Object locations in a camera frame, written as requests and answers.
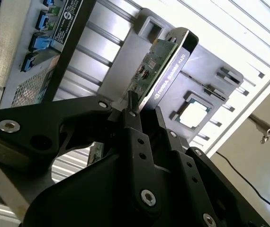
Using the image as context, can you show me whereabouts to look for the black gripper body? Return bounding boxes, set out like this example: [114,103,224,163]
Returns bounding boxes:
[25,152,270,227]

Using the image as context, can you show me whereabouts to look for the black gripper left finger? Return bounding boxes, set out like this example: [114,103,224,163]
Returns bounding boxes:
[0,90,161,214]

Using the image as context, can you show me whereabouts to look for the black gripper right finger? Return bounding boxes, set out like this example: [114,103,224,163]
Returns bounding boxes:
[153,105,270,227]

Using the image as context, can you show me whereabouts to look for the graphics card with black shroud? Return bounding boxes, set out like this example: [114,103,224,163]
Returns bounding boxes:
[87,27,199,166]

